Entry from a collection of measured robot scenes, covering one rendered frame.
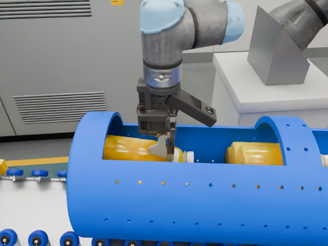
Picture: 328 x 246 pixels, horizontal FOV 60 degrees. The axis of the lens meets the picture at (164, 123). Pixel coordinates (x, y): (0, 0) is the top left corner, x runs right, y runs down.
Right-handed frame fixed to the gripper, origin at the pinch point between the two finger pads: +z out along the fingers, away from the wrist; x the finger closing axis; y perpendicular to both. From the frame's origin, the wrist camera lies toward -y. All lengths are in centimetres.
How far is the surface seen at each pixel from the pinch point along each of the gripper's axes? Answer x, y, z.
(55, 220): 8.0, 30.4, 18.0
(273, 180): 15.0, -18.4, -8.4
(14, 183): -4, 47, 18
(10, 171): -3.5, 46.4, 12.4
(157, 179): 15.4, 2.4, -8.3
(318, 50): -288, -173, 98
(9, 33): -119, 104, 16
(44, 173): -3.9, 36.9, 13.4
